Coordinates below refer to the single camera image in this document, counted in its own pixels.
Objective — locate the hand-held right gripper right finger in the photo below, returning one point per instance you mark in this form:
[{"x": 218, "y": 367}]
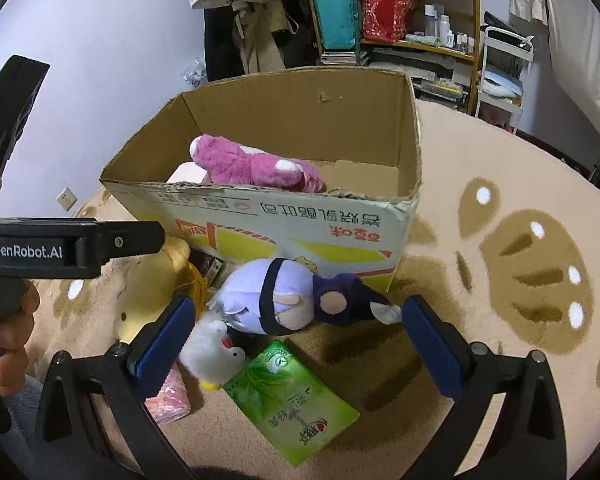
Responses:
[{"x": 432, "y": 350}]

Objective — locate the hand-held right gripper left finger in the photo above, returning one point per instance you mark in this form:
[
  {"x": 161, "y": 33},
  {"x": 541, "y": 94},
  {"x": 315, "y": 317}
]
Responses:
[{"x": 165, "y": 347}]

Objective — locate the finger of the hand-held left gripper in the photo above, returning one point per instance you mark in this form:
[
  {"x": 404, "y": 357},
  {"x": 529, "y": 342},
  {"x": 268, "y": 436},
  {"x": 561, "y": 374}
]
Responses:
[{"x": 132, "y": 242}]

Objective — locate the white fluffy plush toy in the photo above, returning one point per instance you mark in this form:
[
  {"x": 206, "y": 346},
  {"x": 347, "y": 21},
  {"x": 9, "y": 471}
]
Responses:
[{"x": 205, "y": 355}]

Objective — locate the yellow plush toy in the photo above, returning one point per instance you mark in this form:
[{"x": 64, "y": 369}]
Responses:
[{"x": 145, "y": 290}]

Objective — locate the lavender plush doll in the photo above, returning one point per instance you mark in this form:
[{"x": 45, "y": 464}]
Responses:
[{"x": 245, "y": 285}]

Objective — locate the green tissue packet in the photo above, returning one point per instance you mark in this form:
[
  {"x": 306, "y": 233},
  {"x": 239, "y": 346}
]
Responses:
[{"x": 290, "y": 405}]

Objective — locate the printed cardboard box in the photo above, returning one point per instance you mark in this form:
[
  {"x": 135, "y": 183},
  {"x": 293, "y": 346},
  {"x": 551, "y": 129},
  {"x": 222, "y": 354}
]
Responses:
[{"x": 290, "y": 125}]

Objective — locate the light pink soft item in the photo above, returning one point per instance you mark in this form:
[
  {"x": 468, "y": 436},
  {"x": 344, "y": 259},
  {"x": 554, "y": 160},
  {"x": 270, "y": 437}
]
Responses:
[{"x": 185, "y": 172}]

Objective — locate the person's left hand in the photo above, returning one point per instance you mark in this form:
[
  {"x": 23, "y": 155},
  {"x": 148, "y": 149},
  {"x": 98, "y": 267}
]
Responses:
[{"x": 15, "y": 340}]

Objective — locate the pink tissue packet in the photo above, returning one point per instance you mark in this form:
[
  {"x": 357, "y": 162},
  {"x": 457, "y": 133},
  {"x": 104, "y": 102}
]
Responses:
[{"x": 172, "y": 405}]

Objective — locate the dark printed packet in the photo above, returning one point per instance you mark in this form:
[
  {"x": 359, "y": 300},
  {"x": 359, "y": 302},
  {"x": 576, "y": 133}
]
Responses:
[{"x": 207, "y": 267}]

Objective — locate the pink plush toy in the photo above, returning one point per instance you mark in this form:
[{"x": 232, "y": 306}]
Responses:
[{"x": 260, "y": 165}]

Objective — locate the clear plastic bag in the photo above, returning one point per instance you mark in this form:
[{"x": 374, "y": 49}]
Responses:
[{"x": 195, "y": 72}]

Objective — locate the beige printed blanket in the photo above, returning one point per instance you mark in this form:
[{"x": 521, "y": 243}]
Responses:
[{"x": 480, "y": 170}]

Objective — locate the black coat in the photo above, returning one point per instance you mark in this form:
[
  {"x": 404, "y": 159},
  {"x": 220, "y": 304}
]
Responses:
[{"x": 217, "y": 45}]

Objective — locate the light blue pillow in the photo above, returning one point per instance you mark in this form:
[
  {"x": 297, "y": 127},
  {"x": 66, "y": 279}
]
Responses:
[{"x": 502, "y": 85}]

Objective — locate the stack of books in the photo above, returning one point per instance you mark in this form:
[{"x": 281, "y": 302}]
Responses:
[{"x": 405, "y": 62}]

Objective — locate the white trolley cart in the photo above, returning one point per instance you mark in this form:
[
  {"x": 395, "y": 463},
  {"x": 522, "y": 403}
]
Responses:
[{"x": 505, "y": 55}]

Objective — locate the teal paper bag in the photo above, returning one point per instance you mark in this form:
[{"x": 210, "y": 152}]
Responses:
[{"x": 335, "y": 15}]

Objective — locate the row of cosmetic bottles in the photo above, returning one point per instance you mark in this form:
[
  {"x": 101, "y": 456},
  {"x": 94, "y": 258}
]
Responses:
[{"x": 447, "y": 30}]

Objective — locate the red patterned bag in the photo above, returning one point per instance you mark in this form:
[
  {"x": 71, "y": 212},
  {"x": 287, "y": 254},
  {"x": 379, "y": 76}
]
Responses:
[{"x": 385, "y": 15}]

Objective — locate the wooden shelf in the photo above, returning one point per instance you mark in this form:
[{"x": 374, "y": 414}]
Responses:
[{"x": 472, "y": 10}]

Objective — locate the white wall socket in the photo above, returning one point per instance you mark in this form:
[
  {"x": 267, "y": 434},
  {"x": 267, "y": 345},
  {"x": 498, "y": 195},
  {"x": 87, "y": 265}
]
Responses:
[{"x": 67, "y": 199}]

